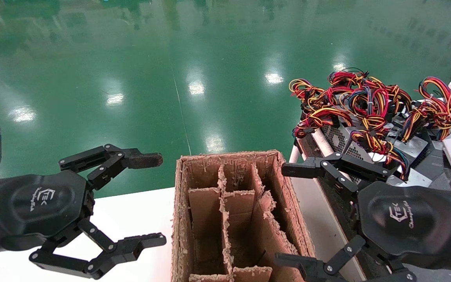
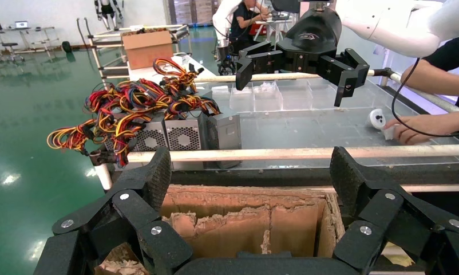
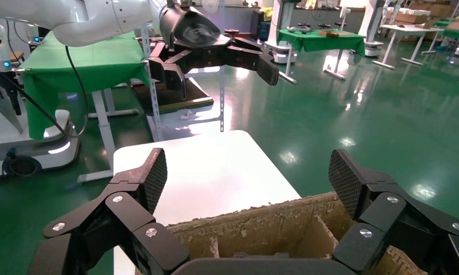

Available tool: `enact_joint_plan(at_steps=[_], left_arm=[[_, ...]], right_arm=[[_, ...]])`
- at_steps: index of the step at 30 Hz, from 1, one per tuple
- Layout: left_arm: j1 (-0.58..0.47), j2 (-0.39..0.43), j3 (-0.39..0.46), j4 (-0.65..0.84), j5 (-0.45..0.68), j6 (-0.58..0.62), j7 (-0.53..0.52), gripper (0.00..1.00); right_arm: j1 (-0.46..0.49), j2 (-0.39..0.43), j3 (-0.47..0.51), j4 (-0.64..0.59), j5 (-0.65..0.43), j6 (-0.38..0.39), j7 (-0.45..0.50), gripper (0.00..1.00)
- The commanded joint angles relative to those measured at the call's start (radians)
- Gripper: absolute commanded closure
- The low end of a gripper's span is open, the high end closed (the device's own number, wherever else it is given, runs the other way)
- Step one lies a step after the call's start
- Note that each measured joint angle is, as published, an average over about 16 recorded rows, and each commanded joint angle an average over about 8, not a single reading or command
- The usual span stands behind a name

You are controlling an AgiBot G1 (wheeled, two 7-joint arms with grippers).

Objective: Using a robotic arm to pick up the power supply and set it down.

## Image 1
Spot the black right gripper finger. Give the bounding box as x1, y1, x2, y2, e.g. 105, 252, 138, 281
274, 235, 418, 282
281, 152, 396, 202

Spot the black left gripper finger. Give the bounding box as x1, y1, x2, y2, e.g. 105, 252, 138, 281
59, 144, 164, 192
29, 218, 168, 280

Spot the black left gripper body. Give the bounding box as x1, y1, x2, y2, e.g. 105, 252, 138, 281
0, 170, 95, 252

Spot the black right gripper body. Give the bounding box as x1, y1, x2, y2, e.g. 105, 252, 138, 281
357, 181, 451, 269

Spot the long white rack pipe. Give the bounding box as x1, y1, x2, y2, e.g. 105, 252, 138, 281
311, 128, 336, 158

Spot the short white rack pipe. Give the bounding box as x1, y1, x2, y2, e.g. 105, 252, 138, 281
288, 146, 303, 164

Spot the brown cardboard box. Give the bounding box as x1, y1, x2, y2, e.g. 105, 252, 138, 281
171, 150, 317, 282

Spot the brown cardboard divider insert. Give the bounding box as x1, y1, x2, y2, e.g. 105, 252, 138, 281
188, 164, 302, 282

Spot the red yellow black cable bundle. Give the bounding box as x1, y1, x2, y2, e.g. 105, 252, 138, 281
328, 70, 368, 90
382, 84, 413, 115
289, 78, 327, 115

